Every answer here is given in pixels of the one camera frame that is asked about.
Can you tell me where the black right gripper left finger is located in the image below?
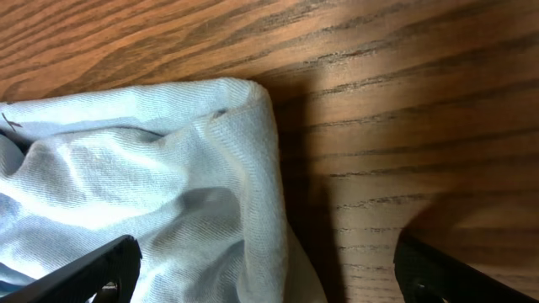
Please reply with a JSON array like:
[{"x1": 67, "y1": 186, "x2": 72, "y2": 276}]
[{"x1": 1, "y1": 235, "x2": 142, "y2": 303}]

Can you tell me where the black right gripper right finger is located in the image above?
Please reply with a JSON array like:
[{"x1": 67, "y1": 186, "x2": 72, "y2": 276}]
[{"x1": 393, "y1": 233, "x2": 537, "y2": 303}]

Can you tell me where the light blue printed t-shirt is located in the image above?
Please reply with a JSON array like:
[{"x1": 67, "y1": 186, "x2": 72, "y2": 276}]
[{"x1": 1, "y1": 78, "x2": 326, "y2": 302}]

